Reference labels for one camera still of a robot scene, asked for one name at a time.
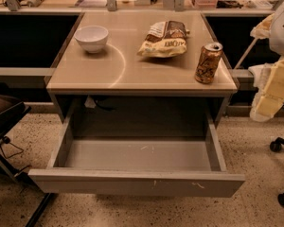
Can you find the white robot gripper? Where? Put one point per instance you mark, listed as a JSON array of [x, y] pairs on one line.
[[282, 32]]

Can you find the orange soda can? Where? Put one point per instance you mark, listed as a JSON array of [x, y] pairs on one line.
[[210, 56]]

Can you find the open grey top drawer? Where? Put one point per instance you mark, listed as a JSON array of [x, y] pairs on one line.
[[141, 146]]

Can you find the grey cabinet with beige top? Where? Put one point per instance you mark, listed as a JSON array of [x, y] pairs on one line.
[[118, 70]]

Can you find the white rod with tip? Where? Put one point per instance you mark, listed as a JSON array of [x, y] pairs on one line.
[[246, 52]]

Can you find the dark clutter on shelf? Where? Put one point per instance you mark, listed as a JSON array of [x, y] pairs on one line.
[[239, 4]]

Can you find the yellow brown chip bag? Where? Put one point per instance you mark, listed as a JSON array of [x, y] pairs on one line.
[[164, 40]]

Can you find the white ceramic bowl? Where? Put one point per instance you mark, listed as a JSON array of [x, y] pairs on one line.
[[92, 38]]

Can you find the white tag under desk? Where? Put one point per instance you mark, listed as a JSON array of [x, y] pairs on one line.
[[90, 103]]

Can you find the dark office chair left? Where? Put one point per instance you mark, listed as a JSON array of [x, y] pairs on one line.
[[12, 110]]

